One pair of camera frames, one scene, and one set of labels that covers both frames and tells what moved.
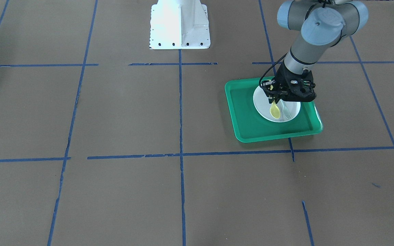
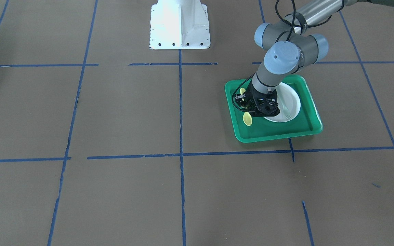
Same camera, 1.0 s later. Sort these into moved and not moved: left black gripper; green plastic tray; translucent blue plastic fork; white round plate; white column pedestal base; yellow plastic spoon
Moved: yellow plastic spoon; left black gripper
Not moved: green plastic tray; translucent blue plastic fork; white column pedestal base; white round plate
